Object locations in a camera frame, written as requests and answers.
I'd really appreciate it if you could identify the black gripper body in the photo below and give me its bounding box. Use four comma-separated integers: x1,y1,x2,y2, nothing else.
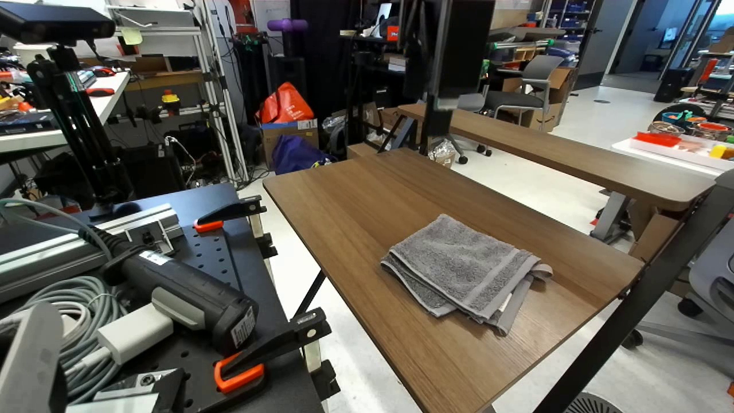
398,0,497,101

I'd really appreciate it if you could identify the grey office chair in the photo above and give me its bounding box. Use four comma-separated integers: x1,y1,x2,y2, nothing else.
484,54,568,128

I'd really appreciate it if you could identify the cardboard box behind chair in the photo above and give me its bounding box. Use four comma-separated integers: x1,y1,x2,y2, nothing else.
525,66,581,134

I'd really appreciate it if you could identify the wooden raised desk shelf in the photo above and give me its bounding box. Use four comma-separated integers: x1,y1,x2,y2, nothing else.
378,101,718,217

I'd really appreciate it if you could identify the grey folded towel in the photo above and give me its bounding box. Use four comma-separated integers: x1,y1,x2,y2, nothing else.
378,211,554,337

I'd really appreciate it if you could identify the dark blue bag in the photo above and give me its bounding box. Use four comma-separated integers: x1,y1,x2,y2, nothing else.
270,135,331,178

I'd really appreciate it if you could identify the cardboard box under orange bag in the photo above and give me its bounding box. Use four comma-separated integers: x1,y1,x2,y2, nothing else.
258,118,320,167

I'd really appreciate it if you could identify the orange bag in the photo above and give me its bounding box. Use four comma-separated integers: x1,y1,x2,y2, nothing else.
254,81,317,127

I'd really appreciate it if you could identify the purple round object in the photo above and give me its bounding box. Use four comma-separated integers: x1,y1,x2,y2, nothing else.
265,17,311,35

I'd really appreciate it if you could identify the red flat toy block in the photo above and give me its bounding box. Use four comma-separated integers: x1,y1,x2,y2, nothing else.
632,132,683,149

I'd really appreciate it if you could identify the white metal ladder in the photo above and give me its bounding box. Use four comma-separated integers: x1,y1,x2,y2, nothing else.
191,0,252,188

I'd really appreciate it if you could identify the white table with toys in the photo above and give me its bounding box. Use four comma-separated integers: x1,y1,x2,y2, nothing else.
611,135,734,179

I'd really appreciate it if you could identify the black and grey handheld device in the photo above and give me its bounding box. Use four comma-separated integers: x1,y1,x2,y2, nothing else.
112,248,258,354

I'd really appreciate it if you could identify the grey rolling chair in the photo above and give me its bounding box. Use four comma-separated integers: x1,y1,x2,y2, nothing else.
674,218,734,334

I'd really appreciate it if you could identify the black round fan grille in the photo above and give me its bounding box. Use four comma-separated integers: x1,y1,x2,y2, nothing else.
559,391,623,413

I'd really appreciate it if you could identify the white power adapter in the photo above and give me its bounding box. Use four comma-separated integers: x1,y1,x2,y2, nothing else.
96,303,176,367

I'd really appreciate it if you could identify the white work table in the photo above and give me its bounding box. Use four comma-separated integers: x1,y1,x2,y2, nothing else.
0,70,133,157

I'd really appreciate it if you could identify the grey metal plate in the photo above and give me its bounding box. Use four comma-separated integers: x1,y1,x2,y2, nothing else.
0,301,66,413

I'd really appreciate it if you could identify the wooden desk with black frame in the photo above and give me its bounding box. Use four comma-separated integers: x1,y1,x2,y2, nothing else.
262,145,734,413

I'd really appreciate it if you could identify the small black orange-handled clamp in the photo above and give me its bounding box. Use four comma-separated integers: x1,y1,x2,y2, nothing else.
191,196,269,237

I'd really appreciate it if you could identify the large black orange-handled clamp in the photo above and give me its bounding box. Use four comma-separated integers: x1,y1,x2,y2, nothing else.
210,308,334,397

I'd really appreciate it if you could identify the black camera tripod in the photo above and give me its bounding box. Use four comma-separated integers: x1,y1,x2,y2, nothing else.
26,44,135,206

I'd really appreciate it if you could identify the black stereo camera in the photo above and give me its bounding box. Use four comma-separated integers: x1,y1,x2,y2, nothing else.
0,0,116,47

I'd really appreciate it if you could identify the grey coiled cable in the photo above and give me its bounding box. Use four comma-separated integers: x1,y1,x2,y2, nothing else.
0,273,128,404

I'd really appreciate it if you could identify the aluminium extrusion rail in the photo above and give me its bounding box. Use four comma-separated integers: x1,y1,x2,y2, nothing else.
0,205,186,306

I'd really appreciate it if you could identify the silver metal bracket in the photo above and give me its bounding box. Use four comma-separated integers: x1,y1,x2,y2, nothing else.
65,367,187,413

